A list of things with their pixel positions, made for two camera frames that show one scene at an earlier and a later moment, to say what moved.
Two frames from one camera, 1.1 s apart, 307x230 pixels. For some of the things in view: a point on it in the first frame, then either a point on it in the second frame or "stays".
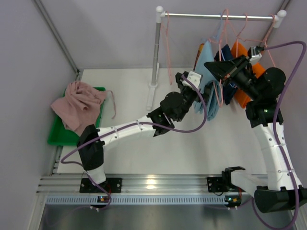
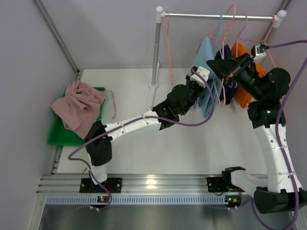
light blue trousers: x=208 y=100 stays
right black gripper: x=233 y=70 stays
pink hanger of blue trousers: x=217 y=84 -> x=225 y=36
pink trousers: x=80 y=108 stays
